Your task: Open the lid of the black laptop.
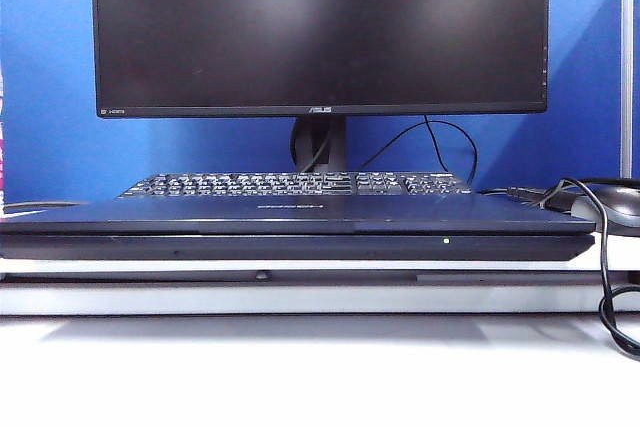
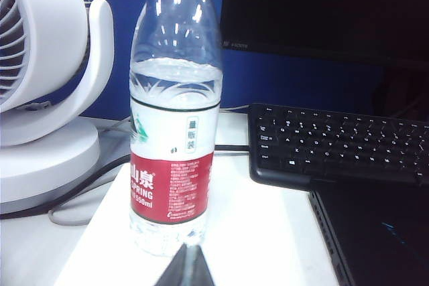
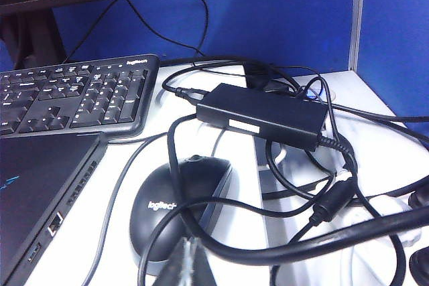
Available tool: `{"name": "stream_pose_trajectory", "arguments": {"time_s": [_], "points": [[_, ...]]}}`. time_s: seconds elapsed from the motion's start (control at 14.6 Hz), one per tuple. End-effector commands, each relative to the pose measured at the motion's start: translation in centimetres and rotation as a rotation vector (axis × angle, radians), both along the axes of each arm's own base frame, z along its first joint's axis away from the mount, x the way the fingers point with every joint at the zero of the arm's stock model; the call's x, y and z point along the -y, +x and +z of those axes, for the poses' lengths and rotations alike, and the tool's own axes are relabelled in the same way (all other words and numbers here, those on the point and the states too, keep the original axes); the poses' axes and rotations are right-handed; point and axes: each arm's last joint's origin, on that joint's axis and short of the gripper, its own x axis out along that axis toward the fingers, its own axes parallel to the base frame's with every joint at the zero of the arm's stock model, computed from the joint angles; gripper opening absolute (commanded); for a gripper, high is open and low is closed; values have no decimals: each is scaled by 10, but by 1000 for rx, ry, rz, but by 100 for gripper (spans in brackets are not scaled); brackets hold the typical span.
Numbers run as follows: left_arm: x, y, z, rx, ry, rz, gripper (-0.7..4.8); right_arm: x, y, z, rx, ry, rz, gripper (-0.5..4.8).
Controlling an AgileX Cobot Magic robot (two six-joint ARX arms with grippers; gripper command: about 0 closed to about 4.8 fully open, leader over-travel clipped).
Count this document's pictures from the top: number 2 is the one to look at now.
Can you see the black Hasee laptop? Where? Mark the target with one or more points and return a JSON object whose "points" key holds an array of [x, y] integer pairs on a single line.
{"points": [[385, 232]]}

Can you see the black computer monitor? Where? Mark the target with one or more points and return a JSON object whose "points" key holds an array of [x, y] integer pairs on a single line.
{"points": [[318, 4]]}

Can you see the black external keyboard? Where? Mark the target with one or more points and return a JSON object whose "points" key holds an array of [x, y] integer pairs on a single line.
{"points": [[335, 145]]}

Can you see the white desk fan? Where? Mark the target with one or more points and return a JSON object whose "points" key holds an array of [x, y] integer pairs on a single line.
{"points": [[50, 48]]}

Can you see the clear water bottle red label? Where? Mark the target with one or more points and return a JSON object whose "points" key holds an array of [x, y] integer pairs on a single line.
{"points": [[174, 182]]}

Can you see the white raised platform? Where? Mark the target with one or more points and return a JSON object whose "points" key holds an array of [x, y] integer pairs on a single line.
{"points": [[261, 225]]}

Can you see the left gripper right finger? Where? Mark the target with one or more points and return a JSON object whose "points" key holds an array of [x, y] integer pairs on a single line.
{"points": [[199, 272]]}

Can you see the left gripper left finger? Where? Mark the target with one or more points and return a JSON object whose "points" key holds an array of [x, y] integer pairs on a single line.
{"points": [[177, 272]]}

